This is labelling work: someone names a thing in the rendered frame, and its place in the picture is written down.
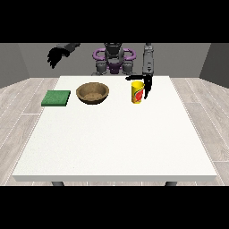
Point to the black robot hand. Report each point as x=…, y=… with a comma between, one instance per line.
x=55, y=57
x=147, y=83

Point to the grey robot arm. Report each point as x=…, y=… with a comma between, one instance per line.
x=148, y=61
x=71, y=46

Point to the yellow cup with melon print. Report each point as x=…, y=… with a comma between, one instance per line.
x=137, y=92

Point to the green square pad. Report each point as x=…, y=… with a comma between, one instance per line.
x=55, y=98

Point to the brown wooden bowl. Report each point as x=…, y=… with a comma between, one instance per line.
x=92, y=92

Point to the grey robot trunk purple rings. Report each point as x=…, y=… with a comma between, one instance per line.
x=113, y=61

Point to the dark table leg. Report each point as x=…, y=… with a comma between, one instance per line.
x=57, y=183
x=171, y=183

